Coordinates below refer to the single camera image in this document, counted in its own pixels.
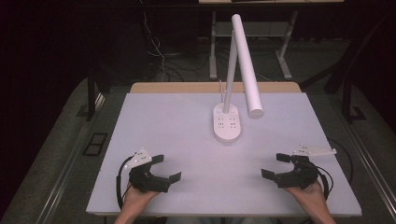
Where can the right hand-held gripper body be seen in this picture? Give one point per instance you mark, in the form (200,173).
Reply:
(302,177)

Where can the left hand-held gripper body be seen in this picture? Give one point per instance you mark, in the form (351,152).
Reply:
(146,183)

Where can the person's left hand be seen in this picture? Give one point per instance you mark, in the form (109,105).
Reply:
(135,200)

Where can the person's right hand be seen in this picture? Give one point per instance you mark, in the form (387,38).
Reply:
(309,197)

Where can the black metal stand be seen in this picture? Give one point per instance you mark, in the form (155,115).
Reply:
(347,93)
(91,93)

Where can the white desk lamp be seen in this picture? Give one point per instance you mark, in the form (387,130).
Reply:
(246,68)

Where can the black floor frame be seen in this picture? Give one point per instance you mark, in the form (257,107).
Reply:
(95,144)

